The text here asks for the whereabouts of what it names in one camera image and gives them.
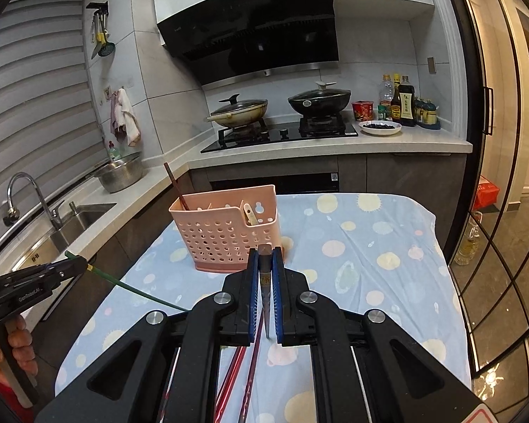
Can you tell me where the dark brown chopstick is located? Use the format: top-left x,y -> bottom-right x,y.
258,244 -> 272,339

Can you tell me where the green chopstick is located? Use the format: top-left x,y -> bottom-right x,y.
87,264 -> 188,312

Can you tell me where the dark red chopstick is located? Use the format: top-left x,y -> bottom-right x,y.
163,161 -> 190,211

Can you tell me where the chrome kitchen faucet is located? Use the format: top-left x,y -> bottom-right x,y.
2,172 -> 64,230

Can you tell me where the hanging utensils rack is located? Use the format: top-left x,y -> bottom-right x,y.
86,2 -> 115,59

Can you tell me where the left hand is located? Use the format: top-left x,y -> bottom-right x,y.
0,315 -> 38,388

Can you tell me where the pink perforated utensil holder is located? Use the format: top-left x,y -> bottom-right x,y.
169,184 -> 282,273

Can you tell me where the steel sink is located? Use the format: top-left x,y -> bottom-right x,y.
11,202 -> 114,271

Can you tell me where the dark purple chopstick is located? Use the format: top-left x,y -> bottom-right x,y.
238,313 -> 263,423

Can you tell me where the red chopstick pair left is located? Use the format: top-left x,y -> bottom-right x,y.
214,347 -> 246,423

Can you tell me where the black gas stove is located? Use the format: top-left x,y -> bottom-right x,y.
201,116 -> 357,154

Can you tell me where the beige wok with lid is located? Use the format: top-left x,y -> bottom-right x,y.
207,94 -> 268,128

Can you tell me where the black wok with lid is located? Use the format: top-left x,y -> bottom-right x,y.
287,81 -> 351,117

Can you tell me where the steel colander bowl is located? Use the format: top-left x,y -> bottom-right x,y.
93,153 -> 144,194

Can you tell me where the white plate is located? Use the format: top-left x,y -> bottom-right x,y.
358,120 -> 402,136

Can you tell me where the red instant noodle cup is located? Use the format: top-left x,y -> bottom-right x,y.
352,100 -> 373,121

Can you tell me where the green dish soap bottle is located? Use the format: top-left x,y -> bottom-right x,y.
108,140 -> 121,161

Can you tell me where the brown sauce bottle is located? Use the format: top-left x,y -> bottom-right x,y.
390,73 -> 401,122

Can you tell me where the oil bottle on floor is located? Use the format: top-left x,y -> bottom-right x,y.
454,211 -> 482,266

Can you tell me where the dark soy sauce bottle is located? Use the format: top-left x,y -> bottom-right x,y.
397,75 -> 415,127

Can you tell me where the hanging dish cloth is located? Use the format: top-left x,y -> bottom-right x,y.
110,88 -> 141,147

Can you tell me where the clear oil bottle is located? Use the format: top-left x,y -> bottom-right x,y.
377,74 -> 394,120

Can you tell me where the condiment jars set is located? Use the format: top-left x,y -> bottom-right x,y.
414,98 -> 440,130

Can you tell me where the red box on floor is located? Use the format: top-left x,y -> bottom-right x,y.
472,176 -> 500,211

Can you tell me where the black range hood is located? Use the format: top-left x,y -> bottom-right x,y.
153,0 -> 339,85

